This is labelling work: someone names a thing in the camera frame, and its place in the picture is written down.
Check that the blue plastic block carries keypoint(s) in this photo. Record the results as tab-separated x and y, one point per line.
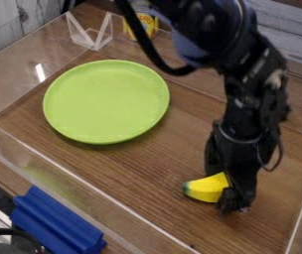
60	229

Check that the clear acrylic triangle bracket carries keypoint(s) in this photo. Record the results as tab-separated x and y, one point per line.
89	38

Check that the clear acrylic tray wall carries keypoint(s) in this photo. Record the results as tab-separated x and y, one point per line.
128	233

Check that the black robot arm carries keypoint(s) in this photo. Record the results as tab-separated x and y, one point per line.
215	36

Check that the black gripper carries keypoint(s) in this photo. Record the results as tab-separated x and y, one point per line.
239	158

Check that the green round plate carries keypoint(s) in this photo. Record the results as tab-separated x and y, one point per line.
105	102

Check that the yellow toy banana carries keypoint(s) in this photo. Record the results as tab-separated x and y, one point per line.
206	189

